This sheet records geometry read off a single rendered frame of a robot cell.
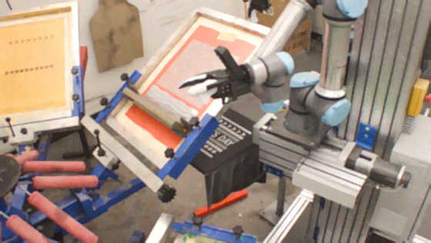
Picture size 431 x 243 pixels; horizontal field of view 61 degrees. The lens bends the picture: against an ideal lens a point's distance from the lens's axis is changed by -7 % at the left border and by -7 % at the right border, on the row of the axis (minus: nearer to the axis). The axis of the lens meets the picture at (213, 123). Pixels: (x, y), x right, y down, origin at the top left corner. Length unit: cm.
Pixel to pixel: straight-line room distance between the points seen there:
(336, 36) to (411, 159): 62
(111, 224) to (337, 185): 192
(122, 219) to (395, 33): 230
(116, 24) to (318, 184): 278
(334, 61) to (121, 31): 279
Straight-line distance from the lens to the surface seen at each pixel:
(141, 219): 299
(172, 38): 204
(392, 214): 186
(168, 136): 172
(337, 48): 133
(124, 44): 390
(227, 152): 197
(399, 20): 147
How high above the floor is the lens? 219
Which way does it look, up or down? 35 degrees down
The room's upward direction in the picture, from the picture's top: 3 degrees counter-clockwise
